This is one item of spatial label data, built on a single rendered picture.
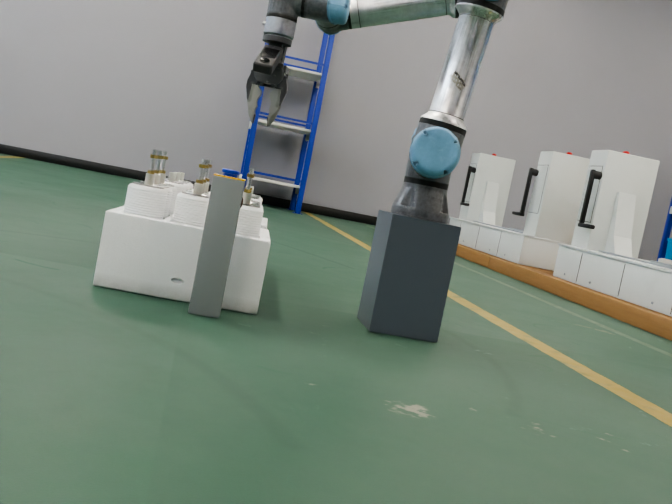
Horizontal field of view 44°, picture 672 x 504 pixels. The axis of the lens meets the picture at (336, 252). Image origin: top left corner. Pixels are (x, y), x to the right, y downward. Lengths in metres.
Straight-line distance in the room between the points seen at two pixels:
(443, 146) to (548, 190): 3.32
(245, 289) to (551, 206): 3.50
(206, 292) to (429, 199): 0.62
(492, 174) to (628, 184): 2.12
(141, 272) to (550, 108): 7.50
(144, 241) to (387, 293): 0.60
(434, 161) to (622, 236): 2.72
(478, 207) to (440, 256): 4.50
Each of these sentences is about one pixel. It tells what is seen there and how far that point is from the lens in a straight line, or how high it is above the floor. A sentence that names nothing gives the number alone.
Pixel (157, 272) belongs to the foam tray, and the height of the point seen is 0.06.
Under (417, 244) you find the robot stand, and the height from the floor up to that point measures 0.24.
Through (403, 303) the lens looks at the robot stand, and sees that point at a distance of 2.08.
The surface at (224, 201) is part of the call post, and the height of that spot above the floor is 0.26.
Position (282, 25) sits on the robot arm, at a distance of 2.05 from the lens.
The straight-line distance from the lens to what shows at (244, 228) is 2.00.
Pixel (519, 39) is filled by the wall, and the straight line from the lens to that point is 9.10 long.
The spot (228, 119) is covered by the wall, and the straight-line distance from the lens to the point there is 8.45.
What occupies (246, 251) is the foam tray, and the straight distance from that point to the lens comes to 1.97.
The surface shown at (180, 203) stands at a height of 0.23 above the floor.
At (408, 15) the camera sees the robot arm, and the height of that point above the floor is 0.80.
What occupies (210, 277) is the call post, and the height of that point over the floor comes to 0.09.
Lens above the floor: 0.35
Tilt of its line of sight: 5 degrees down
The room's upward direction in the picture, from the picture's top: 11 degrees clockwise
